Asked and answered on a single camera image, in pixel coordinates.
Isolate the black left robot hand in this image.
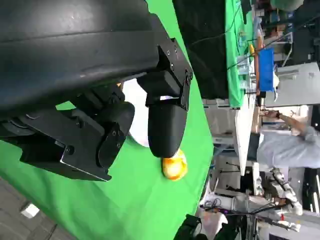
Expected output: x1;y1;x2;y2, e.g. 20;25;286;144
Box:
0;0;194;182

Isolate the lilac plate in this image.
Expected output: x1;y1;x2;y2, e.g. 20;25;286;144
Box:
121;79;180;149

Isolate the black table skirt cloth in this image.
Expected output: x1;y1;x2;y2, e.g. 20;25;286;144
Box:
173;0;230;100

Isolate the orange and white bread roll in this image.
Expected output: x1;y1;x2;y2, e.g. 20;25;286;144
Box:
161;149;189;181

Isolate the green background table cloth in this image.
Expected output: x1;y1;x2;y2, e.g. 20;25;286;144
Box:
224;0;259;110

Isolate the white background table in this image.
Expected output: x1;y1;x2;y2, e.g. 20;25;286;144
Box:
234;94;262;176

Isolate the blue plastic bin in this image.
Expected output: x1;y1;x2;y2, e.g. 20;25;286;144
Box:
258;47;275;92

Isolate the black bag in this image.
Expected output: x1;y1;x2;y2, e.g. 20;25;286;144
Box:
172;214;204;240

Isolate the white plastic bag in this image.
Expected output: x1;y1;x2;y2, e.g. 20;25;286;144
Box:
199;209;229;240

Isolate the grey cabinet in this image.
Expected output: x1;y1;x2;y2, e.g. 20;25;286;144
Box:
264;61;320;109

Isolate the person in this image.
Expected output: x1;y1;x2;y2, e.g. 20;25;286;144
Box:
256;109;320;169

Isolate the black hanging cable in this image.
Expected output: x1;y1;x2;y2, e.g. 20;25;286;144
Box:
191;0;245;46

